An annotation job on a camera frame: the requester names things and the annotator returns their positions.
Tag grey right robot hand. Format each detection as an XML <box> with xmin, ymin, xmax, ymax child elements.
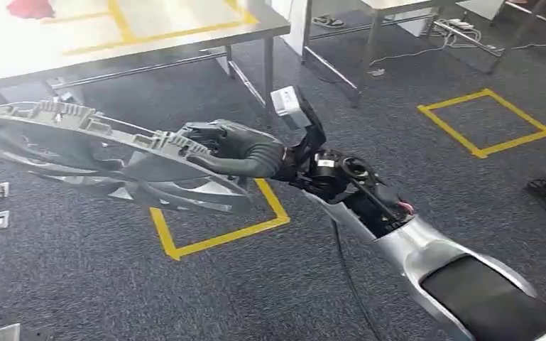
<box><xmin>183</xmin><ymin>119</ymin><xmax>288</xmax><ymax>180</ymax></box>

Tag silver plastic wheel hubcap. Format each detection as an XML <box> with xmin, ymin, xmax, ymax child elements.
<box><xmin>0</xmin><ymin>99</ymin><xmax>255</xmax><ymax>216</ymax></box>

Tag yellow floor tape square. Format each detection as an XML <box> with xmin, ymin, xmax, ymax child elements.
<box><xmin>148</xmin><ymin>178</ymin><xmax>291</xmax><ymax>262</ymax></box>
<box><xmin>417</xmin><ymin>87</ymin><xmax>546</xmax><ymax>160</ymax></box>

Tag white panel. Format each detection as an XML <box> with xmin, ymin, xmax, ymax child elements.
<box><xmin>272</xmin><ymin>0</ymin><xmax>312</xmax><ymax>56</ymax></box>

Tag dark sandal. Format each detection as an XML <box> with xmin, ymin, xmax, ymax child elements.
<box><xmin>311</xmin><ymin>13</ymin><xmax>347</xmax><ymax>29</ymax></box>

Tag steel table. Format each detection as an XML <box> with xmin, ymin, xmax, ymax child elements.
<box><xmin>298</xmin><ymin>0</ymin><xmax>447</xmax><ymax>107</ymax></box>

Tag white power strip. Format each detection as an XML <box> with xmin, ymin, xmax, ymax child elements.
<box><xmin>435</xmin><ymin>18</ymin><xmax>476</xmax><ymax>32</ymax></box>

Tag steel bench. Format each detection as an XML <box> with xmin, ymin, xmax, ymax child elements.
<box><xmin>0</xmin><ymin>0</ymin><xmax>293</xmax><ymax>124</ymax></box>

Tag red cloth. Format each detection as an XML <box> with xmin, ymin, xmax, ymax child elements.
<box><xmin>6</xmin><ymin>0</ymin><xmax>56</xmax><ymax>21</ymax></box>

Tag pale table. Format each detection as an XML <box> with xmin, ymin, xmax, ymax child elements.
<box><xmin>458</xmin><ymin>0</ymin><xmax>546</xmax><ymax>75</ymax></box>

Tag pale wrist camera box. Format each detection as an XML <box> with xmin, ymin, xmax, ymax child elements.
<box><xmin>270</xmin><ymin>85</ymin><xmax>313</xmax><ymax>131</ymax></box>

